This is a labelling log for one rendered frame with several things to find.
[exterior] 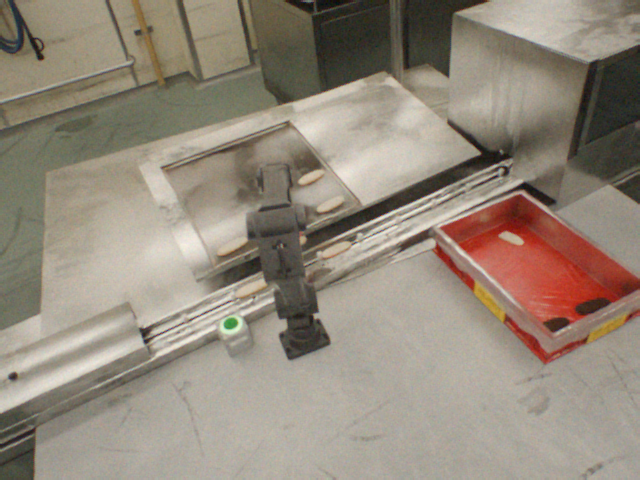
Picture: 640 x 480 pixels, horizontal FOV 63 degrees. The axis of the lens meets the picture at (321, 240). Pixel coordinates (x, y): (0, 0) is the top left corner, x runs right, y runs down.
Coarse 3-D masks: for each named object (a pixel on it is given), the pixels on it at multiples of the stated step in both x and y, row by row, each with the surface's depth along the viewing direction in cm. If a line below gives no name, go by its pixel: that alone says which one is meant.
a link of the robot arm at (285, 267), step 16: (288, 208) 94; (256, 224) 92; (272, 224) 92; (288, 224) 92; (272, 240) 92; (288, 240) 92; (272, 256) 92; (288, 256) 92; (272, 272) 92; (288, 272) 93; (304, 272) 93; (288, 288) 102; (304, 288) 118; (288, 304) 118; (304, 304) 121
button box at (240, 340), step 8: (240, 328) 131; (248, 328) 132; (224, 336) 130; (232, 336) 130; (240, 336) 132; (248, 336) 133; (224, 344) 132; (232, 344) 132; (240, 344) 133; (248, 344) 135; (232, 352) 133; (240, 352) 135
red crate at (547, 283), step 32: (512, 224) 160; (448, 256) 148; (480, 256) 151; (512, 256) 149; (544, 256) 148; (512, 288) 141; (544, 288) 139; (576, 288) 138; (512, 320) 129; (544, 320) 131; (576, 320) 130; (544, 352) 121
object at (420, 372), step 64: (256, 320) 143; (384, 320) 138; (448, 320) 135; (128, 384) 132; (192, 384) 130; (256, 384) 127; (320, 384) 125; (384, 384) 123; (448, 384) 121; (512, 384) 120; (576, 384) 118; (64, 448) 120; (128, 448) 119; (192, 448) 117; (256, 448) 115; (320, 448) 113; (384, 448) 112; (448, 448) 110; (512, 448) 109; (576, 448) 107
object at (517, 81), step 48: (528, 0) 167; (576, 0) 163; (624, 0) 158; (480, 48) 162; (528, 48) 146; (576, 48) 137; (624, 48) 135; (480, 96) 171; (528, 96) 153; (576, 96) 138; (480, 144) 181; (528, 144) 160; (576, 144) 149; (624, 144) 160; (576, 192) 162
